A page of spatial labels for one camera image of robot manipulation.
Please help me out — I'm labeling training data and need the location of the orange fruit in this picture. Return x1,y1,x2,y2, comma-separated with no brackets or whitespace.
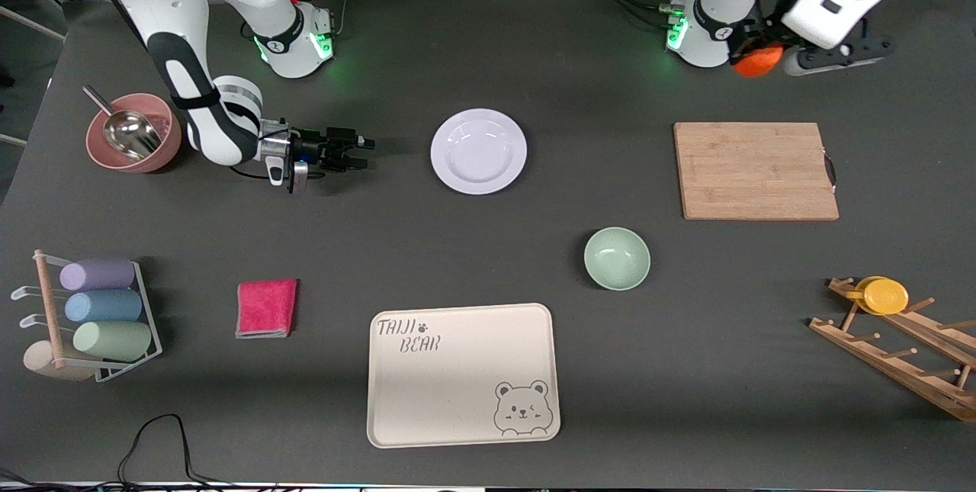
732,42,785,79

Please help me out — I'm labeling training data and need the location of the white round plate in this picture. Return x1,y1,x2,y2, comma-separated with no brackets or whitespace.
430,108,528,195

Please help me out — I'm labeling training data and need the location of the wooden cutting board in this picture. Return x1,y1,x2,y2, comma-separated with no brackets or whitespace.
673,122,840,221

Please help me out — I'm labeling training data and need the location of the pink bowl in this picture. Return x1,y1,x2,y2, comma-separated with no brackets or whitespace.
85,93,183,174

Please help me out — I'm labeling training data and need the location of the folded pink cloth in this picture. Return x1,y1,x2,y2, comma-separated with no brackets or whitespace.
235,279,299,339

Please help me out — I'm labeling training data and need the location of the metal scoop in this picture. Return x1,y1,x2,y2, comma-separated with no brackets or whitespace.
82,85,162,162

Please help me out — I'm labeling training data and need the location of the beige bear print tray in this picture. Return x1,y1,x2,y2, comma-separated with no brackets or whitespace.
367,303,562,449

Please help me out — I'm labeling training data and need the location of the mint green bowl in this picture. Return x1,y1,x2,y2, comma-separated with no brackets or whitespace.
583,227,652,291

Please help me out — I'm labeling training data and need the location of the purple cup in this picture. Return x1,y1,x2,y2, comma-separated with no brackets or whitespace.
59,258,136,292

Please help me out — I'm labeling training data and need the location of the blue cup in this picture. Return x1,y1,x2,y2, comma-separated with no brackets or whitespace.
64,290,144,323

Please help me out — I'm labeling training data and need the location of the green cup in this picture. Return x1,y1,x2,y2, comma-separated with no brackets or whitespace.
72,321,153,362

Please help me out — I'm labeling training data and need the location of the yellow cup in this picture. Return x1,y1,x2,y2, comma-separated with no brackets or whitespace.
845,276,910,316

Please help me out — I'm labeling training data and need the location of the wooden peg drying rack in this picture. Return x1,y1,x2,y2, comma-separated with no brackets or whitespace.
808,276,976,423

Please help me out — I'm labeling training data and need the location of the beige cup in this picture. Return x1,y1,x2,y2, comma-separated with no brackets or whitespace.
22,341,100,382

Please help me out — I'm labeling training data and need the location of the white wire cup rack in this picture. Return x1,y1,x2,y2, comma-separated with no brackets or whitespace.
11,249,163,384

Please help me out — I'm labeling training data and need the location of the black floor cable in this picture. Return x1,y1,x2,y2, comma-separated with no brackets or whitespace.
117,413,230,487

